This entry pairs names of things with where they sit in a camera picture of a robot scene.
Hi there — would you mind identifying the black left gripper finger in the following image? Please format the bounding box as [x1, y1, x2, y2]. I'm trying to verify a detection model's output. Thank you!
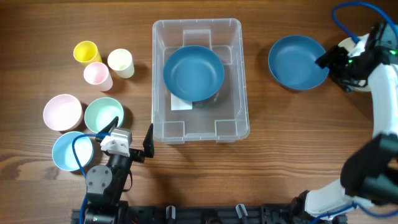
[142, 123, 154, 158]
[99, 116, 119, 134]

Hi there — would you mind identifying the mint green bowl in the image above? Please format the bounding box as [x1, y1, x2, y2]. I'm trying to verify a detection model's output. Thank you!
[85, 97, 124, 133]

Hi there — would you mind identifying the dark blue bowl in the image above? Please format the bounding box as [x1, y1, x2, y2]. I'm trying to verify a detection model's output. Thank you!
[268, 35, 329, 91]
[163, 45, 225, 102]

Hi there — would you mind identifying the pink bowl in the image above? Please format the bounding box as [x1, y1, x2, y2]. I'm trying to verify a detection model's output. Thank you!
[43, 94, 83, 131]

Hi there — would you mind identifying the light blue bowl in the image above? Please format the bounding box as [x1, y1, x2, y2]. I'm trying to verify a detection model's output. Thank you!
[52, 131, 94, 172]

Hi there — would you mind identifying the pink plastic cup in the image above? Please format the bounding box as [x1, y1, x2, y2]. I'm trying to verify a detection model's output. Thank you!
[83, 62, 113, 91]

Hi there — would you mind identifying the cream plastic cup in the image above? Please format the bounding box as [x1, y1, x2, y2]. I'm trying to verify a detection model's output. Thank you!
[108, 49, 134, 78]

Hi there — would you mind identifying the yellow plastic cup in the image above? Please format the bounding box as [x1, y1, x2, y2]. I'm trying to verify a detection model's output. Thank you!
[73, 40, 102, 67]

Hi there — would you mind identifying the cream white bowl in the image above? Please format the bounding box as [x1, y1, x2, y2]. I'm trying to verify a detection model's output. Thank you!
[338, 37, 371, 92]

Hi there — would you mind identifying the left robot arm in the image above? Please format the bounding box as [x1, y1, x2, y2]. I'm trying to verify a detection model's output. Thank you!
[78, 117, 154, 224]

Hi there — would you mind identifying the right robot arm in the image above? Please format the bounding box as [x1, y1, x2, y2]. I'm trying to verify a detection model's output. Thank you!
[149, 18, 397, 223]

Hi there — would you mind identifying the clear plastic storage container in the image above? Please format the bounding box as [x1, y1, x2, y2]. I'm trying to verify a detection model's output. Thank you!
[151, 18, 250, 144]

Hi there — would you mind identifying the white label sticker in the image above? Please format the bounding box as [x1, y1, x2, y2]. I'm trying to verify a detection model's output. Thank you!
[170, 94, 193, 111]

